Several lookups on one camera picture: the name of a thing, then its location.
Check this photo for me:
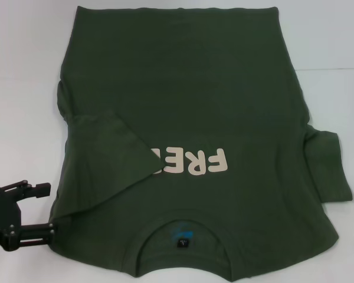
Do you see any dark green FREE! t-shirt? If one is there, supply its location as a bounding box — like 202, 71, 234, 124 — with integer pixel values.
48, 5, 354, 279

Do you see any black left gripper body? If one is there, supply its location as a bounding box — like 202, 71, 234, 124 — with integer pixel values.
0, 185, 22, 252

